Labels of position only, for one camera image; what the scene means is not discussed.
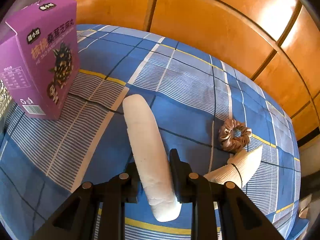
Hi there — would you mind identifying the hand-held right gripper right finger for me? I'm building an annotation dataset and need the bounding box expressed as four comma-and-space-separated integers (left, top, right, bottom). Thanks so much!
169, 149, 285, 240

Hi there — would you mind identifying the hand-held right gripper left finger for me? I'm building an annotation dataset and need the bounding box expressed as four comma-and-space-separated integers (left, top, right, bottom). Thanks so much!
32, 163, 143, 240

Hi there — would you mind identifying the long white sock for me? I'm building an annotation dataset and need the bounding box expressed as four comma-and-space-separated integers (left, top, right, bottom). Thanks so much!
122, 94, 182, 222

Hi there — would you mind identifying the beige ribbed cloth roll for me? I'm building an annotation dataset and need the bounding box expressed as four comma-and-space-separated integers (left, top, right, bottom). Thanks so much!
204, 145, 263, 189

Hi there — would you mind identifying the brown striped scrunchie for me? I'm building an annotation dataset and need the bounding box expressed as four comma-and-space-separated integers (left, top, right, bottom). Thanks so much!
219, 119, 252, 153

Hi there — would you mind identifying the blue plaid bed sheet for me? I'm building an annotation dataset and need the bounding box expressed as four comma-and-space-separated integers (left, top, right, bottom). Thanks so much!
0, 24, 301, 240

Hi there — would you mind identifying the purple snack box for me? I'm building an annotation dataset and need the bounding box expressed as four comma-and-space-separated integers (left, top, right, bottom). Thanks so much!
0, 0, 81, 121

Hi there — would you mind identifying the orange wooden panelling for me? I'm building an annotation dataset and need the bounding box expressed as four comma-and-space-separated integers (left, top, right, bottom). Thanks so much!
20, 0, 320, 145

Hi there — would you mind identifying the silver patterned bed frame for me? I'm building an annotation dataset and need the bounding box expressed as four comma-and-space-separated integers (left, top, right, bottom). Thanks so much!
0, 79, 12, 120

